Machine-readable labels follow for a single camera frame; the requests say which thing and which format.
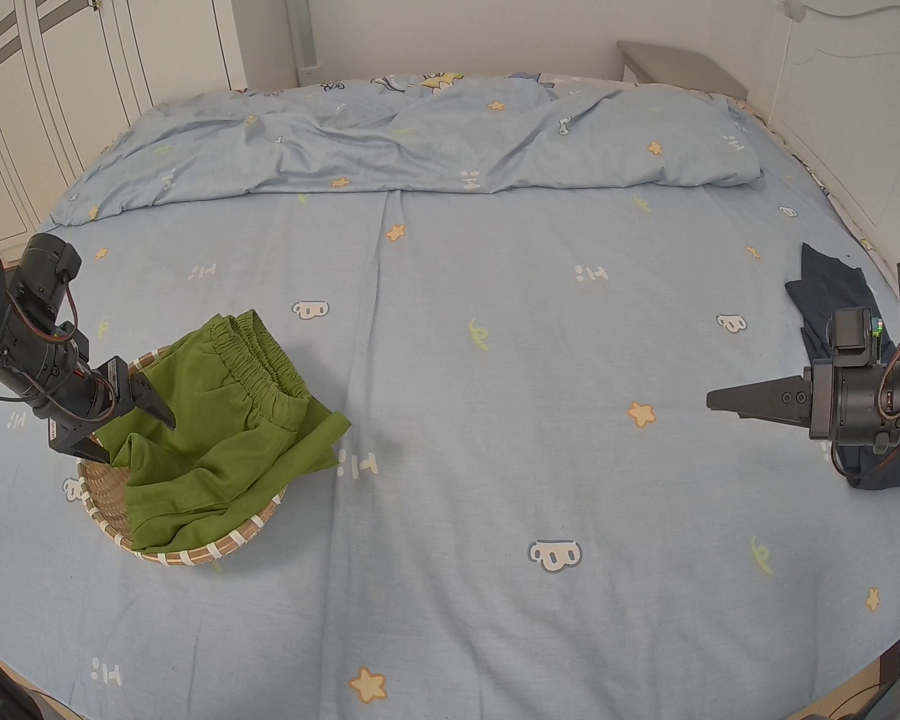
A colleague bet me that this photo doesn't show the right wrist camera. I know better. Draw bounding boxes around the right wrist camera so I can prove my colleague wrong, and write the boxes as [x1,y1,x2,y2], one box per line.
[827,306,888,366]

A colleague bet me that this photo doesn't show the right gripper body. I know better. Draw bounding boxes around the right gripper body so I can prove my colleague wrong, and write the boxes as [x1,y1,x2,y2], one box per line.
[808,358,900,456]

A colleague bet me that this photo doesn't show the round woven basket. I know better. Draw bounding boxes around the round woven basket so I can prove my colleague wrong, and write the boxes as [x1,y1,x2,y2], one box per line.
[75,345,290,572]

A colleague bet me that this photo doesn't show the white wall pipe casing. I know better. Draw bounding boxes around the white wall pipe casing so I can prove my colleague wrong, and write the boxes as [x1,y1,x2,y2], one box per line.
[279,0,318,88]

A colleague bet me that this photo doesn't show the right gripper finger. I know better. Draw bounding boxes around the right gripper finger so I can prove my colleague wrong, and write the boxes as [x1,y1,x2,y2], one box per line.
[735,411,814,429]
[705,374,814,417]

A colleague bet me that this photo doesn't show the pale blue quilt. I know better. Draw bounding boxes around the pale blue quilt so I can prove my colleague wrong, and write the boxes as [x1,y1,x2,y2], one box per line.
[45,70,766,229]

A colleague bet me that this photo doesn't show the dark blue garment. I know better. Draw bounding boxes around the dark blue garment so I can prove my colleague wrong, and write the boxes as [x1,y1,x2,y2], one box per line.
[785,243,900,493]

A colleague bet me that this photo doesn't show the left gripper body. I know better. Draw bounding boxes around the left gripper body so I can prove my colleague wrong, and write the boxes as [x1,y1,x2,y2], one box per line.
[0,319,135,457]

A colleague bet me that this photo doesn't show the bed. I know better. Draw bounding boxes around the bed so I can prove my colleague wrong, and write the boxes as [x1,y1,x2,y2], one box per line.
[0,0,900,720]

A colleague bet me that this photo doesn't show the white wardrobe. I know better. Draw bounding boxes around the white wardrobe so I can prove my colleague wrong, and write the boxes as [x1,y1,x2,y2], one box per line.
[0,0,247,247]

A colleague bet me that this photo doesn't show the grey bedside table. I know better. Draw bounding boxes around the grey bedside table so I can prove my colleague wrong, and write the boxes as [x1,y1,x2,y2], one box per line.
[616,40,751,101]

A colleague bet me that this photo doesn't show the green shorts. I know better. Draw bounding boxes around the green shorts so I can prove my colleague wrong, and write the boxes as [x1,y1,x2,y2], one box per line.
[93,309,352,553]

